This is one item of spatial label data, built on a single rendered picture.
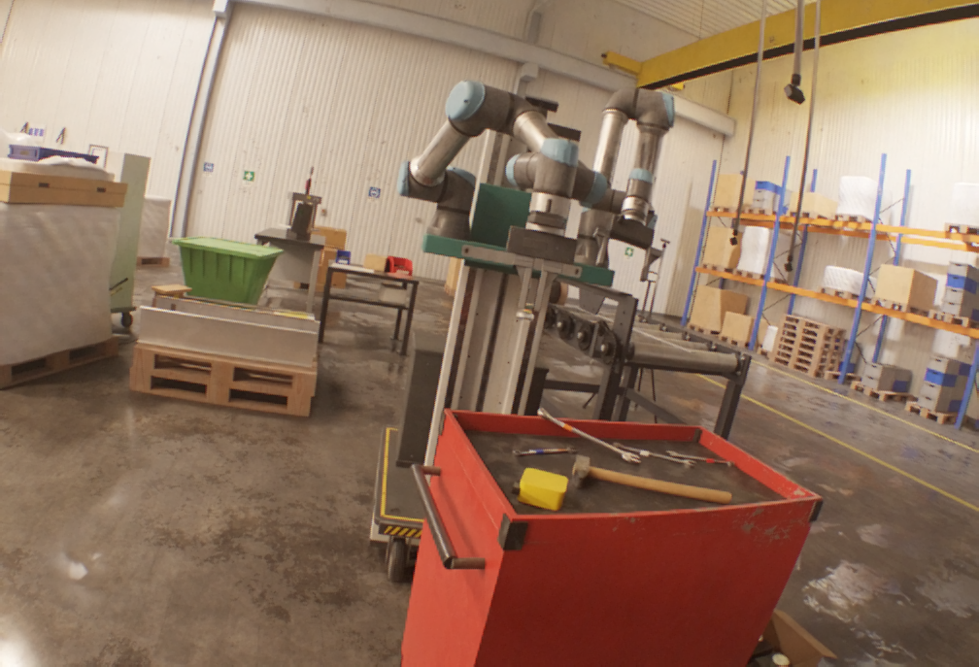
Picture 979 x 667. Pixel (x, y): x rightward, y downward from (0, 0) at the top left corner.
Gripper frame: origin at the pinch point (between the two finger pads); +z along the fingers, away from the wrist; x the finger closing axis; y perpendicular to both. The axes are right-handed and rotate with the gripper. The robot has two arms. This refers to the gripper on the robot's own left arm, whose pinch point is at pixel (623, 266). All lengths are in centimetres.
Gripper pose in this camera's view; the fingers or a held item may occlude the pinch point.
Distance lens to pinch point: 154.6
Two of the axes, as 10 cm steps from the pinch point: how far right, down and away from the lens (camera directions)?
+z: -2.8, 9.1, -2.9
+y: 1.4, -2.6, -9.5
